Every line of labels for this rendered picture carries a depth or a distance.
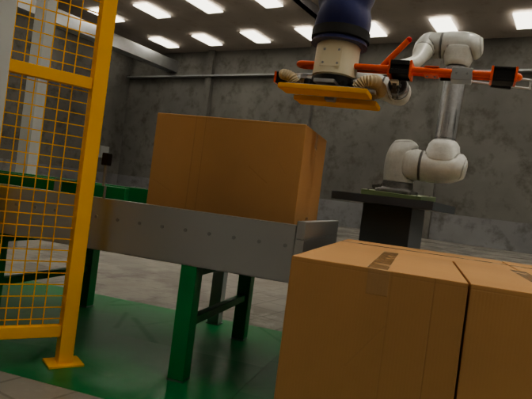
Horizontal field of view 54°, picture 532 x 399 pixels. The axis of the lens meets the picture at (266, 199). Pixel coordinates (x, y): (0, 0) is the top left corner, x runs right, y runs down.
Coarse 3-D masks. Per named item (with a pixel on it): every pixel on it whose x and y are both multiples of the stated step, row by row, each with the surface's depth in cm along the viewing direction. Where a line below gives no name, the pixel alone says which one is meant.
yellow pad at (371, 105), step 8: (296, 96) 212; (304, 96) 210; (312, 96) 209; (320, 96) 210; (312, 104) 218; (320, 104) 215; (328, 104) 213; (336, 104) 210; (344, 104) 207; (352, 104) 205; (360, 104) 202; (368, 104) 201; (376, 104) 201
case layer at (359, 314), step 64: (320, 256) 128; (384, 256) 152; (448, 256) 186; (320, 320) 121; (384, 320) 117; (448, 320) 113; (512, 320) 109; (320, 384) 120; (384, 384) 116; (448, 384) 112; (512, 384) 109
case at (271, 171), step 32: (160, 128) 202; (192, 128) 198; (224, 128) 194; (256, 128) 191; (288, 128) 187; (160, 160) 202; (192, 160) 198; (224, 160) 194; (256, 160) 190; (288, 160) 187; (320, 160) 215; (160, 192) 201; (192, 192) 197; (224, 192) 193; (256, 192) 190; (288, 192) 186
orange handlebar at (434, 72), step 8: (304, 64) 204; (312, 64) 202; (360, 64) 195; (368, 64) 194; (360, 72) 200; (368, 72) 199; (376, 72) 197; (384, 72) 196; (416, 72) 188; (424, 72) 187; (432, 72) 186; (440, 72) 185; (448, 72) 184; (472, 72) 181; (480, 72) 180; (488, 72) 179; (488, 80) 183; (520, 80) 178
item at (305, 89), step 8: (304, 80) 195; (280, 88) 196; (288, 88) 194; (296, 88) 192; (304, 88) 191; (312, 88) 189; (320, 88) 188; (328, 88) 187; (336, 88) 186; (344, 88) 185; (352, 88) 184; (360, 88) 183; (328, 96) 196; (336, 96) 194; (344, 96) 191; (352, 96) 189; (360, 96) 187; (368, 96) 186
